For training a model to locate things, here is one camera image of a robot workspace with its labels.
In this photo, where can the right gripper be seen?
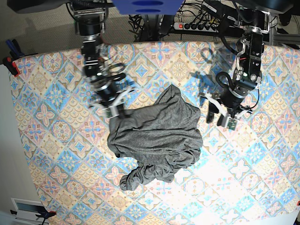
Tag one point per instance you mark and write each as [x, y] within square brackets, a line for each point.
[111, 100]

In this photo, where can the patterned tablecloth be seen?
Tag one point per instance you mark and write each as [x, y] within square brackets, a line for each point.
[250, 173]

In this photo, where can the blue black clamp handles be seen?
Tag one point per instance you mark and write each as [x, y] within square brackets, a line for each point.
[15, 50]

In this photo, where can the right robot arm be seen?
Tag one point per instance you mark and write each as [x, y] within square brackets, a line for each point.
[90, 17]

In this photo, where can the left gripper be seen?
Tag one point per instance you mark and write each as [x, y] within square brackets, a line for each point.
[228, 105]

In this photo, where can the red black clamp upper left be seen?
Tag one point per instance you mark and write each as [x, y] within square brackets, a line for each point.
[11, 66]

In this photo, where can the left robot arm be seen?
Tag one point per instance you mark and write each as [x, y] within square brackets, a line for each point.
[252, 16]

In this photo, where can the white floor vent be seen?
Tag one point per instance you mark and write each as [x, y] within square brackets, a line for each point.
[27, 205]

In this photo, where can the white power strip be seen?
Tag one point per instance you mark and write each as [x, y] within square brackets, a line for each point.
[194, 26]

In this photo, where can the grey t-shirt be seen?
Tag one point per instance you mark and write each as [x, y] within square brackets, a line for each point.
[162, 137]

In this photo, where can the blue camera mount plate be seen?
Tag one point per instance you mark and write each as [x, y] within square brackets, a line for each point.
[148, 7]

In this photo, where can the black orange clamp lower left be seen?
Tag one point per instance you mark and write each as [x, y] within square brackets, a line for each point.
[44, 214]

